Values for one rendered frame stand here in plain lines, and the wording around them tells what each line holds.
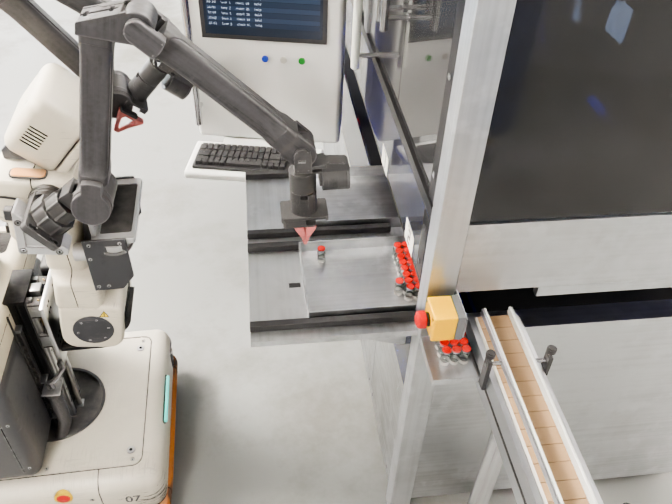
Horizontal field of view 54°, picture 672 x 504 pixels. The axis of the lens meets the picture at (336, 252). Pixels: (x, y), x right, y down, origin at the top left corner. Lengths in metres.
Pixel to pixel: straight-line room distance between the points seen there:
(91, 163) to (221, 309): 1.59
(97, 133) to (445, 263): 0.75
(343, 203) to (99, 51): 0.93
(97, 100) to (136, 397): 1.21
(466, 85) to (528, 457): 0.71
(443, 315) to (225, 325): 1.51
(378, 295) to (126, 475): 0.94
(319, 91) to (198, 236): 1.23
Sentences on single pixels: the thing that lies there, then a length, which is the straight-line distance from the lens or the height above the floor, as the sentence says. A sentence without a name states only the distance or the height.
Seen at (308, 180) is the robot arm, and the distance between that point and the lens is 1.36.
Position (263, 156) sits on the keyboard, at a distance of 2.25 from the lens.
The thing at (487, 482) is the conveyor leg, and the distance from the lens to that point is 1.76.
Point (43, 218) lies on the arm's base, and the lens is 1.45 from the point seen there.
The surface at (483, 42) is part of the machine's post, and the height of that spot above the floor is 1.60.
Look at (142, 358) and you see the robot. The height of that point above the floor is 0.28.
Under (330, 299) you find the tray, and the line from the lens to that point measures 1.64.
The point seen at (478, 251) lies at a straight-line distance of 1.43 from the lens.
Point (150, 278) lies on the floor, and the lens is 3.05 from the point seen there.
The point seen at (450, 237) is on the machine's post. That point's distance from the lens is 1.38.
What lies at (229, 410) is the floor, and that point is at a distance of 2.52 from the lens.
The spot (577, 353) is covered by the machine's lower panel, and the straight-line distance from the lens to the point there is 1.81.
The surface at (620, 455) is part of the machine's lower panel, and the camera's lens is 2.34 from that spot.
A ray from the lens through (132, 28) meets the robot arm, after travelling 1.19.
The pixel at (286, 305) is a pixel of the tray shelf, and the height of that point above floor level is 0.88.
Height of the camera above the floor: 2.05
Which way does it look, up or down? 41 degrees down
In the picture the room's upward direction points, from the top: 2 degrees clockwise
